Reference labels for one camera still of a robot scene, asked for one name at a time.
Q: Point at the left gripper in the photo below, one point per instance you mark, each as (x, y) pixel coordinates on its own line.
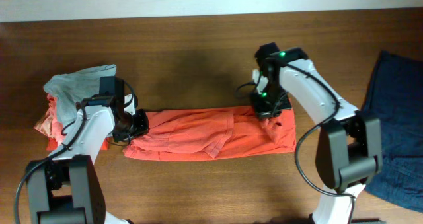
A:
(141, 130)

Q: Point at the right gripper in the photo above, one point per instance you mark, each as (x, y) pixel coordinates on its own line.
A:
(263, 112)

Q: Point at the red soccer t-shirt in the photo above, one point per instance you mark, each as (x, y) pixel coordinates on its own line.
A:
(212, 134)

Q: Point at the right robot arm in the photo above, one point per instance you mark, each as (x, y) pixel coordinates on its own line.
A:
(349, 147)

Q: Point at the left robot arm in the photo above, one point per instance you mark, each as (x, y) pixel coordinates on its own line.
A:
(64, 187)

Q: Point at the grey folded shirt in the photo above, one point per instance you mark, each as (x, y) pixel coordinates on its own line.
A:
(70, 88)

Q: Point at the pink folded garment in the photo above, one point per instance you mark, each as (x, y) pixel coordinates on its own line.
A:
(48, 124)

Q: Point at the navy blue garment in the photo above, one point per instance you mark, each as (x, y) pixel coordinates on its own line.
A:
(394, 95)

